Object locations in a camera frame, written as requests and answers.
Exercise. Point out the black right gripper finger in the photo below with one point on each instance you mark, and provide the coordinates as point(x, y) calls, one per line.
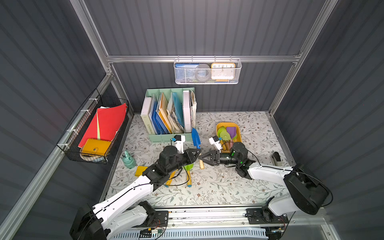
point(211, 155)
point(209, 162)

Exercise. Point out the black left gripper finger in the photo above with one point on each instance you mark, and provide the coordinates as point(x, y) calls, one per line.
point(193, 153)
point(188, 161)

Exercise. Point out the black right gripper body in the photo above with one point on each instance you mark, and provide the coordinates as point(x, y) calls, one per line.
point(217, 158)

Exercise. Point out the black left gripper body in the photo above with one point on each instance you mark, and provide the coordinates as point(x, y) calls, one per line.
point(186, 156)

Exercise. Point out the blue shovel wooden handle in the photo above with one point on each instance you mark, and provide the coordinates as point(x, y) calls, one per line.
point(197, 144)

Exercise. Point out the green shovel yellow handle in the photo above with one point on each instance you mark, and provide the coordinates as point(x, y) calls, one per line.
point(223, 134)

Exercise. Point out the purple shovel pink handle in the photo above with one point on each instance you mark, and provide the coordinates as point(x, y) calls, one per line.
point(232, 131)

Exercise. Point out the yellow toy piece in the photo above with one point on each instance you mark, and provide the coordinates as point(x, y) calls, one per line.
point(140, 170)

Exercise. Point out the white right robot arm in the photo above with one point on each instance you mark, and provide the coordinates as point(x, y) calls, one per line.
point(305, 192)

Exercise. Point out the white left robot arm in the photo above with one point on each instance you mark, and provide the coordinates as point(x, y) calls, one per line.
point(127, 209)

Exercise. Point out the yellow plastic storage box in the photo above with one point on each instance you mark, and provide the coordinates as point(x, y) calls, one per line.
point(228, 124)

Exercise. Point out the blue box in basket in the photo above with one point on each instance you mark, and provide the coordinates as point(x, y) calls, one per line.
point(185, 72)

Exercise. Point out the black stapler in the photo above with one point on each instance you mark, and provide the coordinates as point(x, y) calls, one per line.
point(276, 159)

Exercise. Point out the green spray bottle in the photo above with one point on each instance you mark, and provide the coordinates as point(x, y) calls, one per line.
point(128, 160)

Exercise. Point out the green desktop file organizer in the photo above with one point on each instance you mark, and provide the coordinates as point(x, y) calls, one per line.
point(169, 112)

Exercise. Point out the red paper folder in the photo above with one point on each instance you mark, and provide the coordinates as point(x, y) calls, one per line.
point(105, 124)

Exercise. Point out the yellow wallet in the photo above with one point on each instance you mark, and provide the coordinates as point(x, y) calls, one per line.
point(96, 147)

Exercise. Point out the grey tape roll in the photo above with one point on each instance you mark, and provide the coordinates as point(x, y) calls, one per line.
point(203, 73)

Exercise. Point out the yellow white alarm clock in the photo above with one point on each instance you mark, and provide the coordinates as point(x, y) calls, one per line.
point(223, 71)

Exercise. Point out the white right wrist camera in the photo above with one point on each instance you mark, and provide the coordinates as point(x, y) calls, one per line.
point(216, 142)

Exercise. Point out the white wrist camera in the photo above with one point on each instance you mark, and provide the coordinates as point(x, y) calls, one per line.
point(179, 142)
point(216, 142)

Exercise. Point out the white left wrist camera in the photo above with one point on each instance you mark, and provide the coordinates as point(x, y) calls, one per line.
point(179, 142)

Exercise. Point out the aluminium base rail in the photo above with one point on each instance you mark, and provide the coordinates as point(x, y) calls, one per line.
point(220, 216)

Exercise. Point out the white wire wall basket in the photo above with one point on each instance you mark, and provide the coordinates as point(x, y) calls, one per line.
point(209, 61)

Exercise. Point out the black wire side basket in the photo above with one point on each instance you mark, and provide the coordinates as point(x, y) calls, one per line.
point(69, 145)

